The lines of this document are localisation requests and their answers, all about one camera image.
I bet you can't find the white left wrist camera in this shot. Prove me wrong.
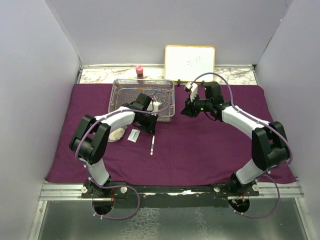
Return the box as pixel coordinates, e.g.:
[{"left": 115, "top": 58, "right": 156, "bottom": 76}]
[{"left": 150, "top": 101, "right": 164, "bottom": 112}]

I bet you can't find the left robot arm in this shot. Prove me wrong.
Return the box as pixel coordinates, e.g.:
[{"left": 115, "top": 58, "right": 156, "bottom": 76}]
[{"left": 69, "top": 93, "right": 161, "bottom": 198}]

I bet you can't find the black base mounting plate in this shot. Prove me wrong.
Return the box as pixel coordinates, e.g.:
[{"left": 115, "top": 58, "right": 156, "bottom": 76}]
[{"left": 81, "top": 181, "right": 259, "bottom": 209}]

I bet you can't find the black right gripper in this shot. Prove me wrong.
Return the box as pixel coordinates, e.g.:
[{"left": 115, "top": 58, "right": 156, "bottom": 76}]
[{"left": 180, "top": 93, "right": 212, "bottom": 118}]

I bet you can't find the pink lid spice bottle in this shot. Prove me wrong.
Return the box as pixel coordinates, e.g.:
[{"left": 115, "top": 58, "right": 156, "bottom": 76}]
[{"left": 135, "top": 65, "right": 144, "bottom": 79}]

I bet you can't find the purple cloth wrap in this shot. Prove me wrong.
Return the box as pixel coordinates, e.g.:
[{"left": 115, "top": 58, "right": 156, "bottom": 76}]
[{"left": 44, "top": 83, "right": 297, "bottom": 187}]

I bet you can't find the metal mesh tray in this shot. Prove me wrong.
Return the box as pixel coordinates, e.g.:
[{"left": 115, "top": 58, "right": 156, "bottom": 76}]
[{"left": 108, "top": 79, "right": 176, "bottom": 122}]

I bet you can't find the yellow framed whiteboard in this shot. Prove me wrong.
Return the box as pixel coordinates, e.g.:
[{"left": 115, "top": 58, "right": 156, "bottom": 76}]
[{"left": 164, "top": 45, "right": 216, "bottom": 82}]

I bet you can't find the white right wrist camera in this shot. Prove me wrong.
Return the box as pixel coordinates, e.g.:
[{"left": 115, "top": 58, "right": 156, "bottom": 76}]
[{"left": 184, "top": 81, "right": 198, "bottom": 102}]

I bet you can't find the steel tweezers front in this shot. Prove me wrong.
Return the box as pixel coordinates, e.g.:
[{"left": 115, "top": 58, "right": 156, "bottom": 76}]
[{"left": 150, "top": 135, "right": 155, "bottom": 156}]

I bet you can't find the white blue label packet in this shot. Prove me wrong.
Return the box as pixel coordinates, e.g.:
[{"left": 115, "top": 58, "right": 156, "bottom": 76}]
[{"left": 127, "top": 129, "right": 141, "bottom": 143}]

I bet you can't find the white gauze bag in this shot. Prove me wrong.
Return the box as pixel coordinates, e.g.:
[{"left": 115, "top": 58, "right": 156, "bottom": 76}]
[{"left": 108, "top": 126, "right": 127, "bottom": 143}]

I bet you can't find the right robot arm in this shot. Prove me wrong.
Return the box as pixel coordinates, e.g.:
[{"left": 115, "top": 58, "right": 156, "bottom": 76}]
[{"left": 181, "top": 82, "right": 292, "bottom": 196}]

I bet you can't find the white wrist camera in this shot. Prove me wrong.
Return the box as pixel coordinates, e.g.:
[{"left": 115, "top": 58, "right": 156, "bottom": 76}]
[
  {"left": 150, "top": 101, "right": 164, "bottom": 112},
  {"left": 184, "top": 81, "right": 198, "bottom": 102}
]

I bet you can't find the aluminium frame rail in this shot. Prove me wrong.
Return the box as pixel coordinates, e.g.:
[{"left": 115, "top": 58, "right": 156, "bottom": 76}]
[{"left": 39, "top": 180, "right": 305, "bottom": 201}]

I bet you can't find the steel clamp right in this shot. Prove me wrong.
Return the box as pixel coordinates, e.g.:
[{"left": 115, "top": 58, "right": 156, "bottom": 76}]
[{"left": 159, "top": 89, "right": 174, "bottom": 108}]

